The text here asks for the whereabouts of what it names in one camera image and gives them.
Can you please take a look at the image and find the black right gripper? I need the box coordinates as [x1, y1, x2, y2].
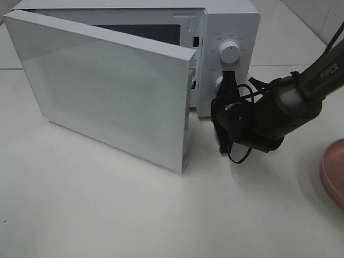
[211, 70, 242, 153]

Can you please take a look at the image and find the pink round plate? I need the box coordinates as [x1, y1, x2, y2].
[320, 138, 343, 209]

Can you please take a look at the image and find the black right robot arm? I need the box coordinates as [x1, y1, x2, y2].
[211, 26, 343, 155]

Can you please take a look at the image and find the lower white control knob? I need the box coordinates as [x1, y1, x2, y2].
[214, 76, 223, 93]

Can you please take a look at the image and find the white control knob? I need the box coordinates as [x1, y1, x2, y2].
[214, 76, 223, 93]
[219, 40, 241, 63]

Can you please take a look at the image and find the upper white control knob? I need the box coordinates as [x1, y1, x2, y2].
[219, 40, 241, 63]

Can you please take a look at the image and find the white microwave oven body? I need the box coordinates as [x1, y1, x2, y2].
[3, 1, 260, 117]

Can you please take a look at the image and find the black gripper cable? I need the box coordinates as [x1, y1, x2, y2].
[219, 83, 269, 164]

